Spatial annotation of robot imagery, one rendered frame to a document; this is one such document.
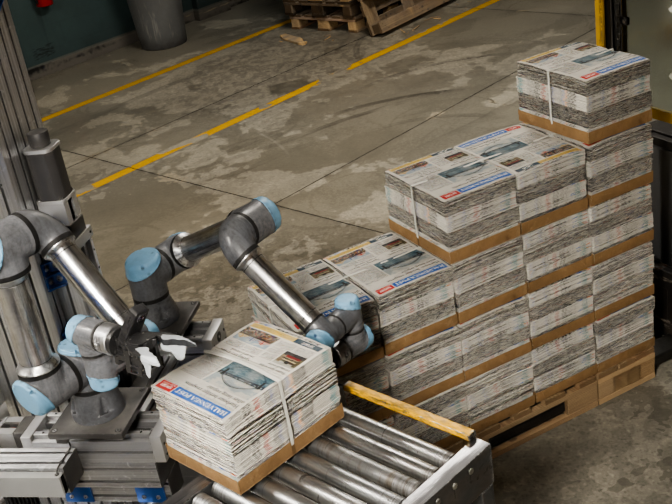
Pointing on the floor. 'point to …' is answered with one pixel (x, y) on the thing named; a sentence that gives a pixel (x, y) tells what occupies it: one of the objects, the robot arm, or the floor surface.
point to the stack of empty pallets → (328, 14)
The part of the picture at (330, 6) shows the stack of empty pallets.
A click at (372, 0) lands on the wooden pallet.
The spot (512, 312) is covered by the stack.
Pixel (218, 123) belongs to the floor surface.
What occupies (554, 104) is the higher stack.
